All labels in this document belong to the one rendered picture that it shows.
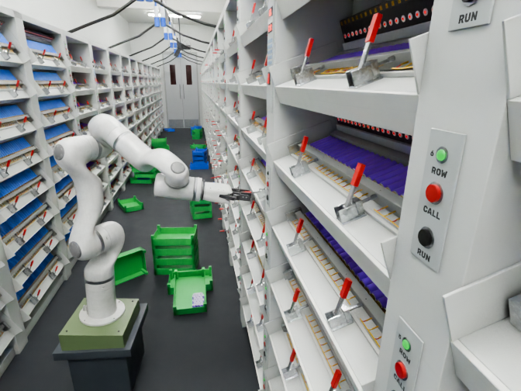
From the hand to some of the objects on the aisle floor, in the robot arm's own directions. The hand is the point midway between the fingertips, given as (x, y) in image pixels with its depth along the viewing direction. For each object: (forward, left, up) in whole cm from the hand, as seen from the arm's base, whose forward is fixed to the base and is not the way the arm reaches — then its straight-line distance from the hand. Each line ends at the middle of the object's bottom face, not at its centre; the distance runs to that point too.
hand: (244, 195), depth 123 cm
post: (+22, +49, -96) cm, 110 cm away
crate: (-62, +109, -102) cm, 162 cm away
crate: (-17, +77, -94) cm, 123 cm away
